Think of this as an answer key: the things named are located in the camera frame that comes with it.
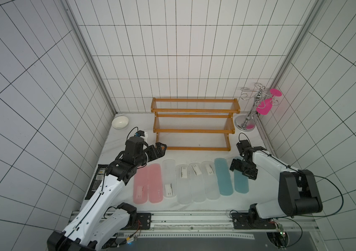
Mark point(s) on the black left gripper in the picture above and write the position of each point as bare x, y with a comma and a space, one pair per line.
160, 153

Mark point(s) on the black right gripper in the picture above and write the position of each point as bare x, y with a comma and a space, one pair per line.
245, 164

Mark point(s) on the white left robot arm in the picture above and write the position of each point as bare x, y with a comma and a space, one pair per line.
88, 231

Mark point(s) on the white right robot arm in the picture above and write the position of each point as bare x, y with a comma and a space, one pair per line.
297, 191

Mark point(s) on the orange wooden two-tier shelf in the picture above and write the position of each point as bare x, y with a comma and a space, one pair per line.
204, 116

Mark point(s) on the pink pencil case inner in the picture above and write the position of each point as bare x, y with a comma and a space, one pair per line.
155, 184

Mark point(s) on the pink pencil case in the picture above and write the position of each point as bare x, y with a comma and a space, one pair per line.
140, 194
155, 184

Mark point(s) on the pink pencil case outer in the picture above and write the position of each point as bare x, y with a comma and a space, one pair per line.
140, 194

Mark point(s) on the white ceramic bowl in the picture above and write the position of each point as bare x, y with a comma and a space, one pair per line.
120, 122

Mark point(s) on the chrome cup holder stand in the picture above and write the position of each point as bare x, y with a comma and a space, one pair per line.
247, 122

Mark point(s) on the small green circuit board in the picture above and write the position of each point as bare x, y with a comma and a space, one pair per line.
281, 237

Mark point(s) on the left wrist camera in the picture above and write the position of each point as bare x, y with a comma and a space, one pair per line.
142, 134

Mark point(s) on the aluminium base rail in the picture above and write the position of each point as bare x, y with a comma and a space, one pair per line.
196, 221

